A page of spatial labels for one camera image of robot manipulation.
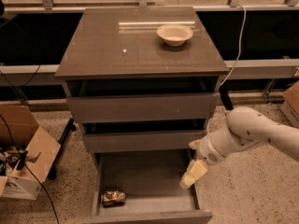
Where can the grey middle drawer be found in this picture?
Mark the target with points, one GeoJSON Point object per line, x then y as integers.
{"type": "Point", "coordinates": [142, 135]}

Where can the orange can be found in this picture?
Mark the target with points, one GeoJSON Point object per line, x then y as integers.
{"type": "Point", "coordinates": [111, 197]}

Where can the grey top drawer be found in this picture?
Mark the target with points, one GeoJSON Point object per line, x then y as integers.
{"type": "Point", "coordinates": [142, 99]}

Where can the grey bottom drawer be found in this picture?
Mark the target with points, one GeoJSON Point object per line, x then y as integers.
{"type": "Point", "coordinates": [150, 180]}

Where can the grey drawer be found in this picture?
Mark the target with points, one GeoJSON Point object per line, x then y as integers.
{"type": "Point", "coordinates": [142, 135]}
{"type": "Point", "coordinates": [142, 99]}
{"type": "Point", "coordinates": [150, 180]}

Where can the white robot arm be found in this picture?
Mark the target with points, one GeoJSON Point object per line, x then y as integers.
{"type": "Point", "coordinates": [245, 129]}

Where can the black stand leg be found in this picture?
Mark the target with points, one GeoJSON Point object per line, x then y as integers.
{"type": "Point", "coordinates": [70, 127]}

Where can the open cardboard box left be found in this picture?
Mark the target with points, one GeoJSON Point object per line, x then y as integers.
{"type": "Point", "coordinates": [27, 153]}

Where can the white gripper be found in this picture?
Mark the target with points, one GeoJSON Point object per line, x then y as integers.
{"type": "Point", "coordinates": [207, 150]}

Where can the white paper bowl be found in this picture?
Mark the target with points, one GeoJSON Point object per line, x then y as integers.
{"type": "Point", "coordinates": [174, 35]}

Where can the black bracket behind cabinet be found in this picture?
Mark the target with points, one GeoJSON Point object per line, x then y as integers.
{"type": "Point", "coordinates": [225, 98]}

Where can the cardboard box right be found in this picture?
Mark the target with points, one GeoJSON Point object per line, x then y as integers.
{"type": "Point", "coordinates": [290, 106]}

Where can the grey drawer cabinet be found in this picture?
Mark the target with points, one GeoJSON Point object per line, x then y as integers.
{"type": "Point", "coordinates": [118, 43]}

